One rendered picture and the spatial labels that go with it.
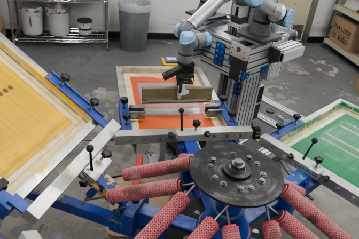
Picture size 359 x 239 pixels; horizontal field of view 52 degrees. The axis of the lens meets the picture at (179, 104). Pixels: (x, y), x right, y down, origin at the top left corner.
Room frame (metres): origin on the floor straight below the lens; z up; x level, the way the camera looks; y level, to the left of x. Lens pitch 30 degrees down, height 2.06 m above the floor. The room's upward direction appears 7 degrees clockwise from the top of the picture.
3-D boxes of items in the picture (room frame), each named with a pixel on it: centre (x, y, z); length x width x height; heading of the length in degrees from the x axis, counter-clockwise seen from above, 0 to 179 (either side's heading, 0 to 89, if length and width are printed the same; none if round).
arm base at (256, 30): (2.43, -0.48, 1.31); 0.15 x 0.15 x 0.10
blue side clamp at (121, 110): (1.63, 0.28, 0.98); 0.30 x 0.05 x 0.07; 15
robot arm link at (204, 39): (1.84, -0.06, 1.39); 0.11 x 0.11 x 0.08; 45
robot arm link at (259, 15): (2.42, -0.48, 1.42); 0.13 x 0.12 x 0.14; 45
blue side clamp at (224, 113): (1.77, -0.26, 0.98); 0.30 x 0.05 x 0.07; 15
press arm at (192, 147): (1.39, -0.08, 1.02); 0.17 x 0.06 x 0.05; 15
